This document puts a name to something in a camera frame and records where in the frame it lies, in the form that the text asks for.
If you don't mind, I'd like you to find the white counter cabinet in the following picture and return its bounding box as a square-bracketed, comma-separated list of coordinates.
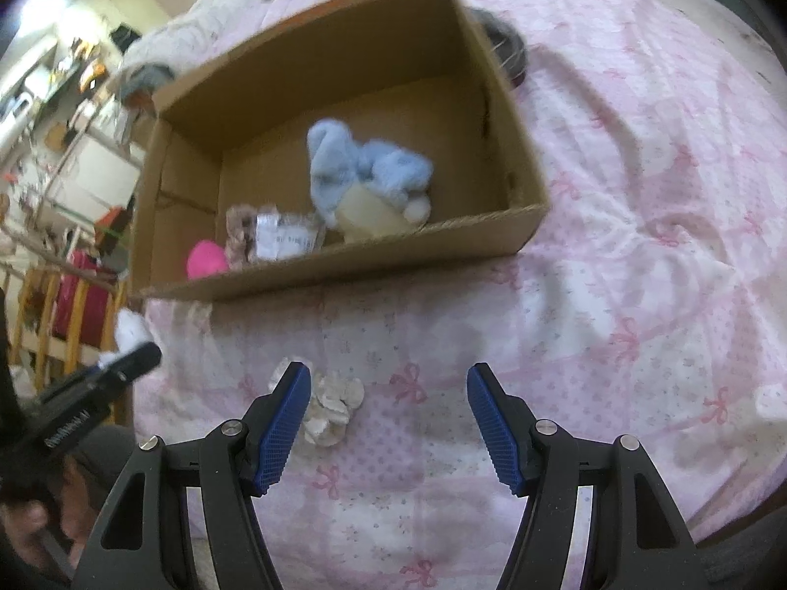
[49, 129, 146, 223]

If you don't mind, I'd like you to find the brown cardboard box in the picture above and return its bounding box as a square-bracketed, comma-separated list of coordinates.
[126, 0, 551, 303]

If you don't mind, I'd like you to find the person's left hand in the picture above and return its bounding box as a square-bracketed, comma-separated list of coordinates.
[0, 461, 94, 590]

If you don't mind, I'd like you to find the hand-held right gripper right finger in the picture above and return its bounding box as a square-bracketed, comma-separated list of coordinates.
[466, 364, 702, 590]

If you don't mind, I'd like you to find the tan cloth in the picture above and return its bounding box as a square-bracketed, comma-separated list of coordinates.
[335, 183, 420, 242]

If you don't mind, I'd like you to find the white fluffy sock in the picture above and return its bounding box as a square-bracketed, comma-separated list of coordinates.
[114, 308, 154, 370]

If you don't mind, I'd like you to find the dark grey cloth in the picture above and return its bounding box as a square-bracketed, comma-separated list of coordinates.
[470, 6, 530, 90]

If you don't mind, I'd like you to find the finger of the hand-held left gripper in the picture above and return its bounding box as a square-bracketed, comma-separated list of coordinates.
[92, 341, 164, 404]

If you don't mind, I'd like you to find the grey rumpled duvet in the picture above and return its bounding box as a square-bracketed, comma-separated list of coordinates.
[120, 0, 431, 84]

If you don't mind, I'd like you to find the yellow wooden rack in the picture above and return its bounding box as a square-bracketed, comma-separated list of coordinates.
[11, 264, 133, 425]

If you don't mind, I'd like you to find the red suitcase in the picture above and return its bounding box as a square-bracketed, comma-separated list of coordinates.
[52, 249, 117, 346]

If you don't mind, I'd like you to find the light blue fluffy cloth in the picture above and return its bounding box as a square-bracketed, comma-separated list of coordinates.
[306, 119, 435, 228]

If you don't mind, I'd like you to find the clear plastic packet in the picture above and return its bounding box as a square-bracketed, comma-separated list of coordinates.
[254, 212, 327, 262]

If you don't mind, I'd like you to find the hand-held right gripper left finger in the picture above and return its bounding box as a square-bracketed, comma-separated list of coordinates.
[70, 361, 313, 590]

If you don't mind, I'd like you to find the pink ball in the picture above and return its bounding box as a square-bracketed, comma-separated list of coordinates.
[186, 241, 232, 281]

